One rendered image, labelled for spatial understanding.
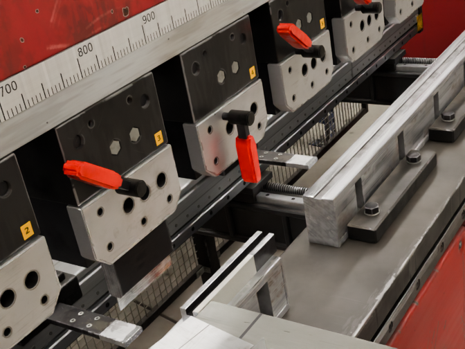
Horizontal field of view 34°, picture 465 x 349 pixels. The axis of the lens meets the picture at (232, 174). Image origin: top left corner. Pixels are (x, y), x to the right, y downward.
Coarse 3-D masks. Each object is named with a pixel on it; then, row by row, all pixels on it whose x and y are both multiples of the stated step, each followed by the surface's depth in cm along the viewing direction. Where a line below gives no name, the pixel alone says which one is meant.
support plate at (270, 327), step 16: (208, 304) 100; (224, 304) 100; (208, 320) 97; (224, 320) 96; (240, 320) 96; (272, 320) 95; (256, 336) 93; (272, 336) 92; (288, 336) 92; (304, 336) 91; (320, 336) 91; (336, 336) 90
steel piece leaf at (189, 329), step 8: (192, 320) 97; (200, 320) 97; (176, 328) 96; (184, 328) 96; (192, 328) 96; (200, 328) 95; (168, 336) 95; (176, 336) 95; (184, 336) 95; (192, 336) 94; (160, 344) 94; (168, 344) 94; (176, 344) 93; (184, 344) 93
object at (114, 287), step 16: (160, 224) 91; (144, 240) 89; (160, 240) 91; (128, 256) 87; (144, 256) 89; (160, 256) 92; (112, 272) 85; (128, 272) 87; (144, 272) 89; (160, 272) 93; (112, 288) 87; (128, 288) 87; (144, 288) 91
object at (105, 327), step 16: (64, 272) 109; (64, 288) 106; (64, 304) 105; (48, 320) 103; (64, 320) 102; (80, 320) 101; (96, 320) 100; (112, 320) 100; (32, 336) 102; (96, 336) 98; (112, 336) 97; (128, 336) 96
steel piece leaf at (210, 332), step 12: (204, 336) 94; (216, 336) 94; (228, 336) 93; (180, 348) 93; (192, 348) 92; (204, 348) 92; (216, 348) 91; (228, 348) 91; (240, 348) 91; (252, 348) 87; (264, 348) 89
